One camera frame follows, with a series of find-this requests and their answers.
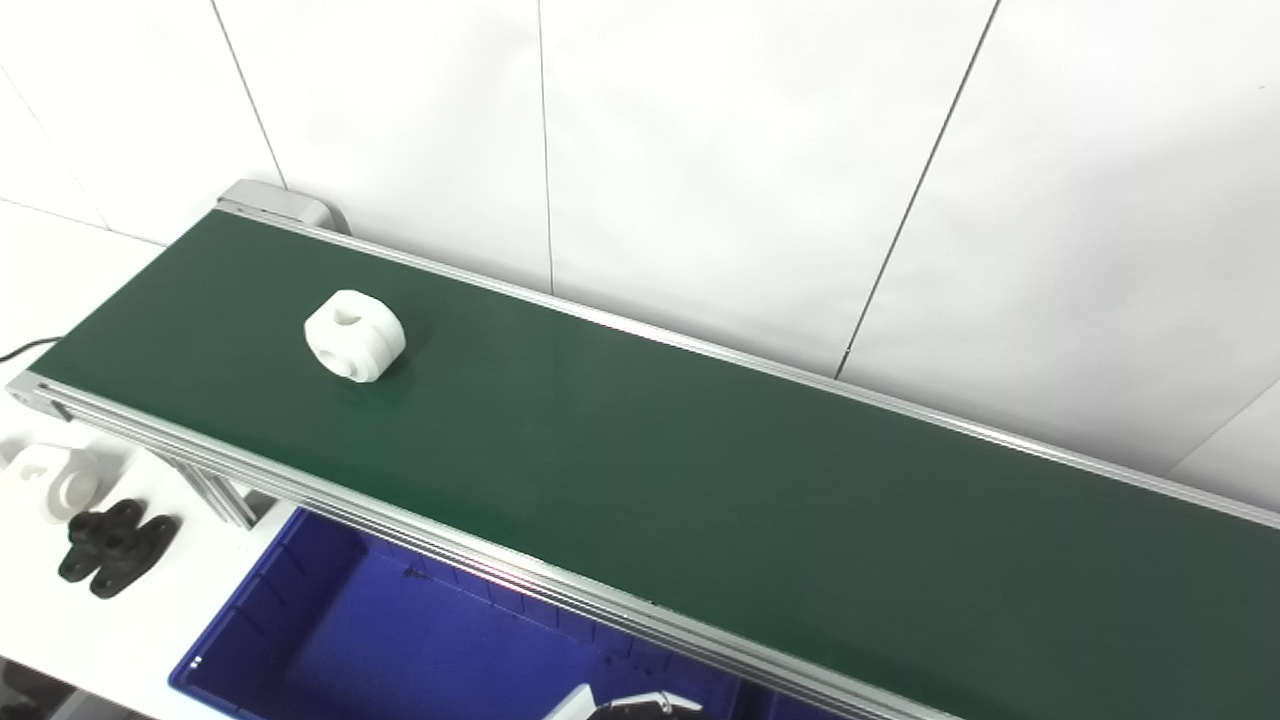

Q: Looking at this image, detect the white plastic bracket part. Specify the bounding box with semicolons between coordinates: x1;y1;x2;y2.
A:
0;440;102;524

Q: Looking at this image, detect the blue plastic bin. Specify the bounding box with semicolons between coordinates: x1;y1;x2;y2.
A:
168;506;747;720
742;690;851;720

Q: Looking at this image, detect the black plastic bracket part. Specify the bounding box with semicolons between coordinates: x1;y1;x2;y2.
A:
57;498;182;600

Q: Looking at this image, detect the white plastic ring part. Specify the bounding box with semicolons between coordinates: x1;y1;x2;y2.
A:
303;289;408;384

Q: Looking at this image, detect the green conveyor belt with aluminium frame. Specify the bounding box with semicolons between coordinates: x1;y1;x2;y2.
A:
5;205;1280;720

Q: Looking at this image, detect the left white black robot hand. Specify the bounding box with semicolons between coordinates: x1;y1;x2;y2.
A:
543;684;704;720

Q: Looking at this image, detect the aluminium conveyor leg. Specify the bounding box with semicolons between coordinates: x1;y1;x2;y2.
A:
163;455;278;530

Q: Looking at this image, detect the grey conveyor motor housing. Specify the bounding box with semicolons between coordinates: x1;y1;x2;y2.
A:
217;179;350;236

